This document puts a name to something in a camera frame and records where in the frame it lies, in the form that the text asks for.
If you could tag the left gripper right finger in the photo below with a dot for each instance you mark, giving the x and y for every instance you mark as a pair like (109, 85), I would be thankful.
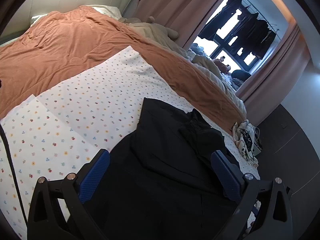
(263, 210)

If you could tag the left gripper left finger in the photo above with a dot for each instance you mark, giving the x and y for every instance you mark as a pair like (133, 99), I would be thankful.
(57, 206)

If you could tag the black shirt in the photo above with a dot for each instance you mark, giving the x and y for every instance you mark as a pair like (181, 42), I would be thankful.
(160, 183)

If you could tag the hanging dark clothes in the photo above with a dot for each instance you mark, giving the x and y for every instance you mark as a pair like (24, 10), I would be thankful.
(252, 34)

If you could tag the white bedside box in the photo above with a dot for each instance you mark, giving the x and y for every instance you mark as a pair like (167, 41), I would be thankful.
(257, 148)

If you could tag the floral white bed sheet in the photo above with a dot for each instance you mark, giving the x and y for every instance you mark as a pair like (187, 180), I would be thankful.
(63, 128)

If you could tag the orange brown duvet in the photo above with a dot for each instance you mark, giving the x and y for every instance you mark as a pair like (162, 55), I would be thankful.
(62, 45)

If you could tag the beige plush toy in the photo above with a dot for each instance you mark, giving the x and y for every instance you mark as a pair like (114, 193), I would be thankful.
(150, 28)

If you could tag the white pillow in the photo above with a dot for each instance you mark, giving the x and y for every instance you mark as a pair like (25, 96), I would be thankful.
(110, 11)

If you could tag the pink curtain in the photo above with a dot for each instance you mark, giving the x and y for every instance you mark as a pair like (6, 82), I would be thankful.
(187, 17)

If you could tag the cream headboard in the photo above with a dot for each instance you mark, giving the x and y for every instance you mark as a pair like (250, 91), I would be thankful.
(75, 0)

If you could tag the patterned cloth with cables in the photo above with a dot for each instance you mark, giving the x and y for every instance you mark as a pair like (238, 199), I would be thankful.
(244, 138)

